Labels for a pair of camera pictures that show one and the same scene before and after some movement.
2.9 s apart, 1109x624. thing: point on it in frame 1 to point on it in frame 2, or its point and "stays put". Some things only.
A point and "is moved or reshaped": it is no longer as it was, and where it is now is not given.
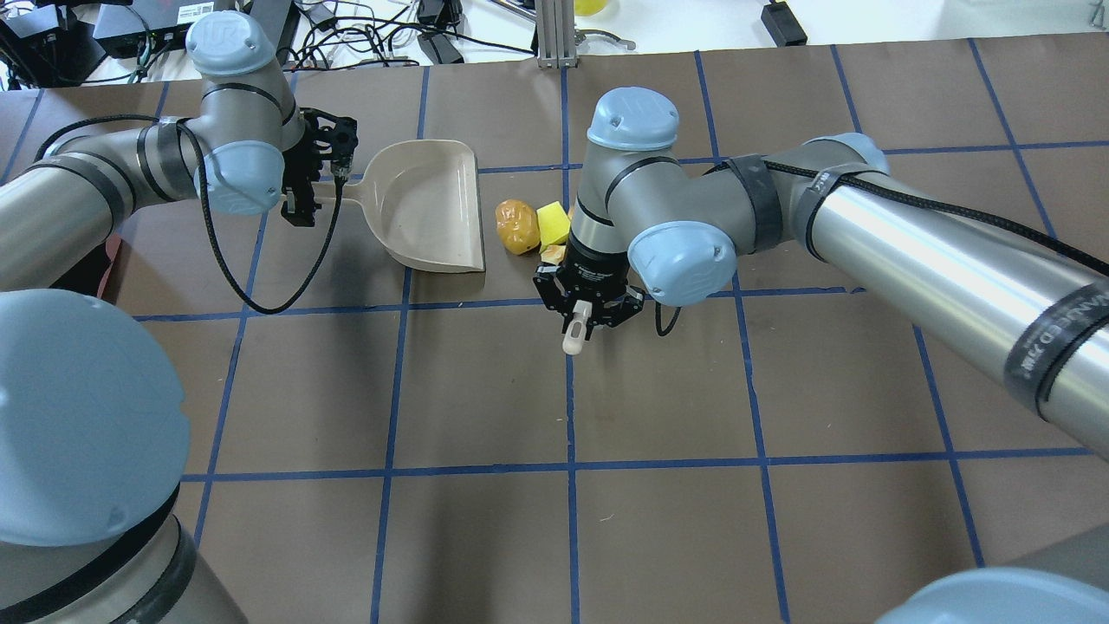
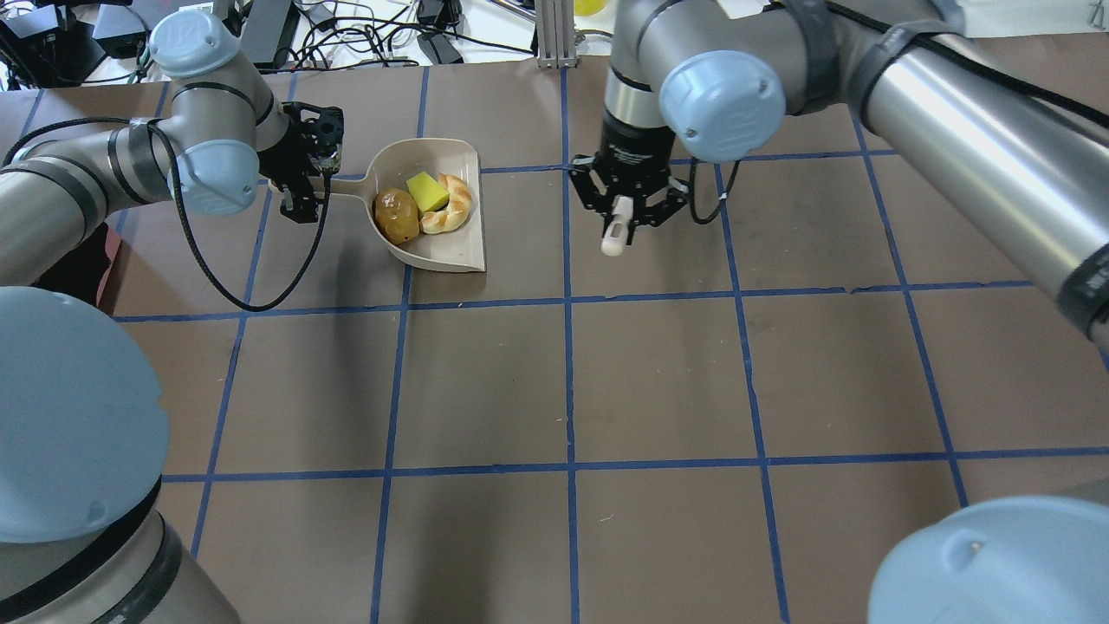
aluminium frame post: [556, 34] stays put
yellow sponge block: [554, 225] to [428, 194]
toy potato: [517, 225] to [397, 215]
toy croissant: [553, 254] to [457, 211]
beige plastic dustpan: [421, 199] stays put
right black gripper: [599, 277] to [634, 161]
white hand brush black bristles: [575, 334] is moved or reshaped
